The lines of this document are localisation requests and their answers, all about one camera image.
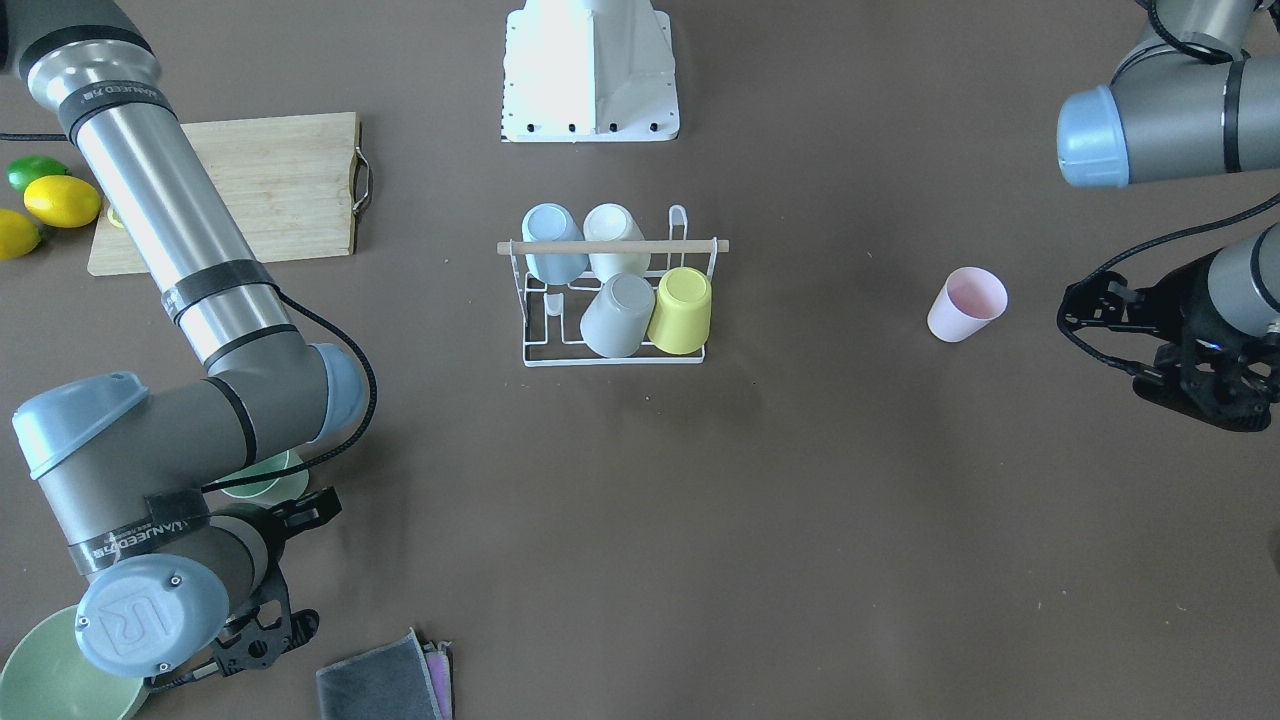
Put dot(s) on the purple folded cloth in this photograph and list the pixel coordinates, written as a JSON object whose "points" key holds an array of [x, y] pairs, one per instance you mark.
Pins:
{"points": [[438, 660]]}

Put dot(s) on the green plastic cup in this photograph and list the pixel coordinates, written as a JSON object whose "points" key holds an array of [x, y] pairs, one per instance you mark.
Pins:
{"points": [[272, 491]]}

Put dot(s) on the grey folded cloth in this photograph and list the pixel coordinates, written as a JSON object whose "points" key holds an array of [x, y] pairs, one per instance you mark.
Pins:
{"points": [[390, 682]]}

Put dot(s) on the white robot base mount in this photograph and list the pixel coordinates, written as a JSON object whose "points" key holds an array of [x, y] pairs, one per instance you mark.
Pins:
{"points": [[589, 72]]}

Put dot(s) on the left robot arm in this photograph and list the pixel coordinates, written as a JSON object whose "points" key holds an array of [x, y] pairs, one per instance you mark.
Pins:
{"points": [[1187, 101]]}

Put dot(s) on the whole yellow lemon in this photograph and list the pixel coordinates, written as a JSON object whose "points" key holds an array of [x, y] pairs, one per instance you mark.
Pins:
{"points": [[62, 201]]}

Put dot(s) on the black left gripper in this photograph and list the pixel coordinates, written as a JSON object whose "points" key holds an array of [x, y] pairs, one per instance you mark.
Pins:
{"points": [[1183, 303]]}

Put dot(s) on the white wire cup rack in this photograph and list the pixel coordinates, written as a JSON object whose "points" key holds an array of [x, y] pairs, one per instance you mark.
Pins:
{"points": [[596, 292]]}

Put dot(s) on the bamboo cutting board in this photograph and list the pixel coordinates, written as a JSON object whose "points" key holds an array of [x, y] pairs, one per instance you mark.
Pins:
{"points": [[295, 185]]}

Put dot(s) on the light blue plastic cup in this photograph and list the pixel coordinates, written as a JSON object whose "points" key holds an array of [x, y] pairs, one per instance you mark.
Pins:
{"points": [[548, 223]]}

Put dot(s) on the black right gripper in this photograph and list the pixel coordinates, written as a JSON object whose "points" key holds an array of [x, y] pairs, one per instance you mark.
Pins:
{"points": [[283, 524]]}

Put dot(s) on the yellow plastic cup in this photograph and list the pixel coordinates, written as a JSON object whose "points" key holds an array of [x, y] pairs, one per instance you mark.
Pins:
{"points": [[680, 322]]}

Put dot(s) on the cream plastic cup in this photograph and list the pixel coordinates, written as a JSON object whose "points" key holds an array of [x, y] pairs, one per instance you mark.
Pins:
{"points": [[611, 224]]}

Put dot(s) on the grey plastic cup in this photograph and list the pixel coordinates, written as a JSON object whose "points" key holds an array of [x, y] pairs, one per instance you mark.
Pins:
{"points": [[616, 320]]}

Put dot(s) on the green bowl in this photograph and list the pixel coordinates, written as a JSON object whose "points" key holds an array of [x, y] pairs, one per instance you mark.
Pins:
{"points": [[47, 677]]}

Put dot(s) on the pink plastic cup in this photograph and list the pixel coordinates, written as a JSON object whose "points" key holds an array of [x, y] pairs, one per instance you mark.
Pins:
{"points": [[968, 301]]}

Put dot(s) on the green lime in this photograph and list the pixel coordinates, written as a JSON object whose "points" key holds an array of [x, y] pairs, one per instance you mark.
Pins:
{"points": [[23, 171]]}

